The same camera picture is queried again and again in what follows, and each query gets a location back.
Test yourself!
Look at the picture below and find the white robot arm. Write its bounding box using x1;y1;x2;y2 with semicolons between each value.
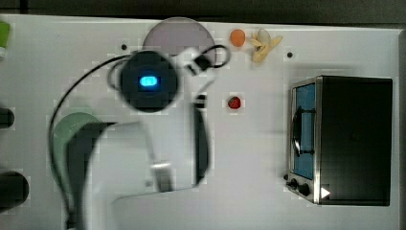
66;48;214;230

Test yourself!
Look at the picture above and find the green oval strainer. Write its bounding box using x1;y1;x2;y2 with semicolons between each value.
48;112;107;195

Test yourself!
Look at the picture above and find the dark red toy strawberry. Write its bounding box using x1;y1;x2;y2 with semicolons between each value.
228;96;241;109

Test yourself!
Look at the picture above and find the orange toy fruit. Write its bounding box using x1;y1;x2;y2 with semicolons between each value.
230;29;245;47

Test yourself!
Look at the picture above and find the large grey round plate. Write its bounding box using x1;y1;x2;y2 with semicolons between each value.
142;17;214;59

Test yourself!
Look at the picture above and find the peeled toy banana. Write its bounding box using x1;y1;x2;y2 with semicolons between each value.
250;29;282;63

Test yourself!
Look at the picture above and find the silver toaster oven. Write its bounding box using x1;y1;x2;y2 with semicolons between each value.
283;76;393;206

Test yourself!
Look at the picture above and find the green white bottle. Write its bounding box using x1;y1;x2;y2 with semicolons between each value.
0;21;11;58

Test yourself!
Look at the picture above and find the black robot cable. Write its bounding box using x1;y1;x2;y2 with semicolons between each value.
47;44;232;230

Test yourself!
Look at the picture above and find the black round mount upper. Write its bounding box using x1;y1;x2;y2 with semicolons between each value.
0;107;14;128

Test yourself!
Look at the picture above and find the black round mount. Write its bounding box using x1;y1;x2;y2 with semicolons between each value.
0;172;30;213
0;107;14;128

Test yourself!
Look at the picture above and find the black round mount lower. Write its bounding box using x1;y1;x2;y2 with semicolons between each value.
0;172;30;213

